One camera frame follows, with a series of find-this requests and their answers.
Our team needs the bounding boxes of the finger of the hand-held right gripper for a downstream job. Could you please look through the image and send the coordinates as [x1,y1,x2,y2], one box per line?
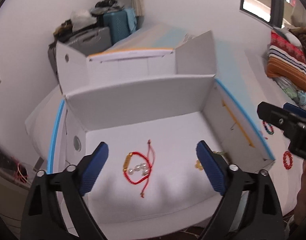
[283,102,306,117]
[257,102,306,138]

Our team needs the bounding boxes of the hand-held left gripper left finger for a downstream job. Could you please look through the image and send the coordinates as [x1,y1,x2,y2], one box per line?
[21,141,110,240]

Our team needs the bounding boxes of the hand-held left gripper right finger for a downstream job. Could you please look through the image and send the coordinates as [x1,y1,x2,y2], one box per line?
[196,140,286,240]

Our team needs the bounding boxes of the gold bead bracelet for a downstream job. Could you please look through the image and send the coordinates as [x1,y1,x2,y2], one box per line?
[212,150,228,160]

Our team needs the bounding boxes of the long-tailed red cord bracelet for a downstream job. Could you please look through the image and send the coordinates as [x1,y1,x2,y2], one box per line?
[122,139,156,198]

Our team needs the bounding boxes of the pearl bead cluster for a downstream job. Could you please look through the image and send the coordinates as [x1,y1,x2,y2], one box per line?
[128,163,150,176]

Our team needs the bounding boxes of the blue and white cardboard box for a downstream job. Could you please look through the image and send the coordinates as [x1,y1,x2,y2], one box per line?
[47,24,277,233]

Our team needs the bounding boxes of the floral quilt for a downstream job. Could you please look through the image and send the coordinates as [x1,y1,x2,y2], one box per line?
[273,76,306,113]

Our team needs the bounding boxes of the pile of folded blankets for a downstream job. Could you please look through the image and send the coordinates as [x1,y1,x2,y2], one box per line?
[265,30,306,93]

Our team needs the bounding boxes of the brown blanket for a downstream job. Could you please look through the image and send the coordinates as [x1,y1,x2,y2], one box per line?
[289,26,306,53]

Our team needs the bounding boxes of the grey pillow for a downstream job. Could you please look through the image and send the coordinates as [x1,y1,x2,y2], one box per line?
[278,27,302,47]

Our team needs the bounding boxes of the window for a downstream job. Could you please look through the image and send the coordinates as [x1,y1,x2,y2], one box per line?
[239,0,297,28]

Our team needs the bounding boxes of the grey suitcase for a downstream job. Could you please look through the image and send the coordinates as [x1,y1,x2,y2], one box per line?
[48,26,112,80]

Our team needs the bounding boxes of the dark bag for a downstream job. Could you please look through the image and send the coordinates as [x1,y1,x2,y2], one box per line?
[53,20,74,43]

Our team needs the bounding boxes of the teal suitcase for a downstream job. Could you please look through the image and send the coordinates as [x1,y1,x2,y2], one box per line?
[103,10,131,45]

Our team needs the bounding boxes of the white plastic bag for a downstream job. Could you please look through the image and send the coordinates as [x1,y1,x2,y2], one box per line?
[70,9,93,28]

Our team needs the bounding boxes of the dark clutter on suitcase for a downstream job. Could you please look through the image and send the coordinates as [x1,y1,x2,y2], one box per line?
[90,0,123,15]

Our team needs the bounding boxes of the multicolour bead bracelet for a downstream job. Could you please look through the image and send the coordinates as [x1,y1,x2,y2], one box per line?
[262,121,274,135]

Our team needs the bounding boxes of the red bead bracelet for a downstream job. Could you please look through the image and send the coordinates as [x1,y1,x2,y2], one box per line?
[283,151,293,170]

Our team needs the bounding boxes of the tangled cables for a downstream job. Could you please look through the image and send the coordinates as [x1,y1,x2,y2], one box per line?
[8,162,29,185]

